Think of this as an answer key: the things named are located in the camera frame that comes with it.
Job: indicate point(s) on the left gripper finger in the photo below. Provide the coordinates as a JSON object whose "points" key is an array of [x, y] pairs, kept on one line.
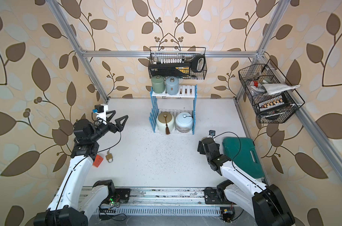
{"points": [[110, 115], [120, 122]]}

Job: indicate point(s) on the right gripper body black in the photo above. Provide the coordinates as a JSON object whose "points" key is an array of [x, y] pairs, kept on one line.
{"points": [[202, 150]]}

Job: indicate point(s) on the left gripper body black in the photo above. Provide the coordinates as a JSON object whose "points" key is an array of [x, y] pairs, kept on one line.
{"points": [[103, 129]]}

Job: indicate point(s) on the green tea canister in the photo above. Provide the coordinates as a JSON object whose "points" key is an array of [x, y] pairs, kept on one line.
{"points": [[158, 84]]}

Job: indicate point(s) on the blue white wooden shelf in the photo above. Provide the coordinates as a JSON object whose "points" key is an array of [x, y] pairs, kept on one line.
{"points": [[185, 92]]}

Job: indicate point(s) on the blue tea canister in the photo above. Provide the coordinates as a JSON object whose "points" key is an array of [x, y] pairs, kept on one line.
{"points": [[172, 85]]}

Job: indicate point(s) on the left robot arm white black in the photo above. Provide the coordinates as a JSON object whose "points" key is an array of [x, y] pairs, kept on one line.
{"points": [[65, 208]]}

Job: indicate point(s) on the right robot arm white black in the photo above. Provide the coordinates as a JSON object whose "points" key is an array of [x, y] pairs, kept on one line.
{"points": [[266, 204]]}

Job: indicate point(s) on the brass padlock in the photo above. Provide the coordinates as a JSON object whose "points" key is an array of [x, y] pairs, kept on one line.
{"points": [[109, 157]]}

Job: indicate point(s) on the red small box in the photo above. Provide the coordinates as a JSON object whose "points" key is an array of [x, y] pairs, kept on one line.
{"points": [[97, 161]]}

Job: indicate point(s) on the green plastic tool case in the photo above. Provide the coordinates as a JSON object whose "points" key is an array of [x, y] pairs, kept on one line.
{"points": [[245, 156]]}

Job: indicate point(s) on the pale blue round jar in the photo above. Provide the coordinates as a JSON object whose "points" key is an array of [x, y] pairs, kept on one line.
{"points": [[184, 122]]}

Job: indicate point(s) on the cream jar with tassel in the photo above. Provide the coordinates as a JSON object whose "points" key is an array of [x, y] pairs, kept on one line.
{"points": [[166, 123]]}

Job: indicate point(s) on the black yellow tool case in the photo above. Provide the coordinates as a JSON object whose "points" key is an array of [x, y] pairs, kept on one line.
{"points": [[185, 68]]}

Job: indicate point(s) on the drill bit set box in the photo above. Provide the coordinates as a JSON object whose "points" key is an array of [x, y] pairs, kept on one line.
{"points": [[273, 104]]}

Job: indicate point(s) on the white paper booklet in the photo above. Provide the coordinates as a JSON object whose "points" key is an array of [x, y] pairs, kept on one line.
{"points": [[275, 88]]}

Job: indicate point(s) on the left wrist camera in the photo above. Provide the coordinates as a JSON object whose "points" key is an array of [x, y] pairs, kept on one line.
{"points": [[101, 111]]}

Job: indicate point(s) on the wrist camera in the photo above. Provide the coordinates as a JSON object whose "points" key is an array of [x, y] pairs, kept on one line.
{"points": [[101, 111], [212, 134]]}

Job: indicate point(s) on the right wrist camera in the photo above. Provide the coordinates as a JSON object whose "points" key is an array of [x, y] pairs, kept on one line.
{"points": [[212, 134]]}

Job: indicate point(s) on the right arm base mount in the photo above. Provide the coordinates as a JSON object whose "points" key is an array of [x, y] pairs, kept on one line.
{"points": [[215, 196]]}

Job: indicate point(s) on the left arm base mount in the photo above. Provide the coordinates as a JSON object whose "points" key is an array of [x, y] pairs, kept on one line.
{"points": [[121, 195]]}

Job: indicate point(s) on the right wire basket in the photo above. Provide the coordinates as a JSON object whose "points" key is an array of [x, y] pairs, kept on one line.
{"points": [[253, 76]]}

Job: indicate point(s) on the wire basket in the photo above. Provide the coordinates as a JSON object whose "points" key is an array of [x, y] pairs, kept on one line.
{"points": [[253, 76], [175, 52]]}

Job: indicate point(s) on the back wire basket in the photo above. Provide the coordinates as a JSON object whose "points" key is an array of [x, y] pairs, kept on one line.
{"points": [[175, 52]]}

